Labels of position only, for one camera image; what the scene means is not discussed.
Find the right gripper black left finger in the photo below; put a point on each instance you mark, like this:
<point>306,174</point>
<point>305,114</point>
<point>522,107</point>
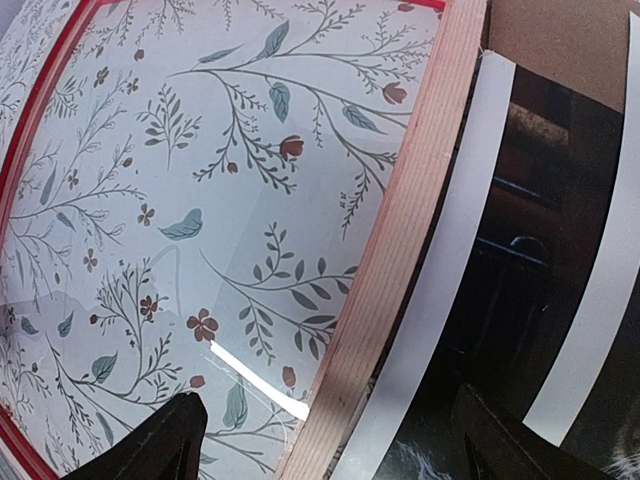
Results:
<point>166,445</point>

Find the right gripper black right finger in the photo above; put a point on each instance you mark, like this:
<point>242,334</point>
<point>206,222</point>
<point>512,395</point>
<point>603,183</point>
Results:
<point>495,445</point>

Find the white mat board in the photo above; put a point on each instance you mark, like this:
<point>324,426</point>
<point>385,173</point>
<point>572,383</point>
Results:
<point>610,285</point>

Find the cat photo print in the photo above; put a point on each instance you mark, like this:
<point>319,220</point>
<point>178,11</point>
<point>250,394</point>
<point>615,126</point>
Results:
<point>501,283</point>

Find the red wooden picture frame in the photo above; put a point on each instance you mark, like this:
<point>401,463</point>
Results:
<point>38,44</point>

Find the floral patterned table cover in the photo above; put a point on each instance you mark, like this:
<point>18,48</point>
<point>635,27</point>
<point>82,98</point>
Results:
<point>203,172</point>

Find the brown cardboard backing board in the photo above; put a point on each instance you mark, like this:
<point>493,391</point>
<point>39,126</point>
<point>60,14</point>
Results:
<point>582,45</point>

